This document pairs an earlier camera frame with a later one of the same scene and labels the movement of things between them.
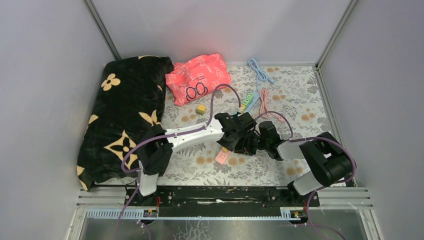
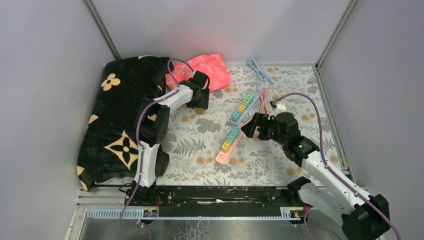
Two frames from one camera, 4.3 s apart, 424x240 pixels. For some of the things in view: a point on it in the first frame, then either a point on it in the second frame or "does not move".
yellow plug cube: x=201 y=109 does not move
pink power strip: x=223 y=157 does not move
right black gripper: x=243 y=145 → x=261 y=120
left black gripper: x=230 y=145 → x=202 y=103
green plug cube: x=246 y=102 does not move
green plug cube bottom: x=250 y=96 does not move
